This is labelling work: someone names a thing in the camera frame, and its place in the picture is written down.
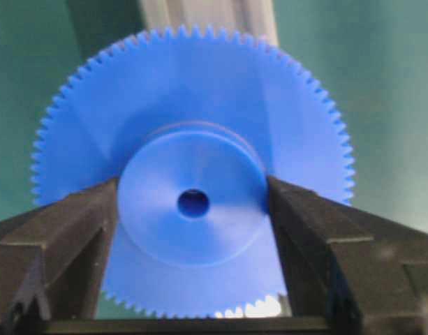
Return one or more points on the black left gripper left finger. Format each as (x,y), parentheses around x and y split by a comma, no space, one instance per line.
(53,258)

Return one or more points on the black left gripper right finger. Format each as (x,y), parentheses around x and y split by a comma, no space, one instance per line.
(363,273)

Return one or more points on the large blue gear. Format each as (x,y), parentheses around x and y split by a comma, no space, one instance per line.
(192,123)

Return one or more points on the silver aluminium extrusion rail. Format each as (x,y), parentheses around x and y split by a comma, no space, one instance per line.
(253,17)

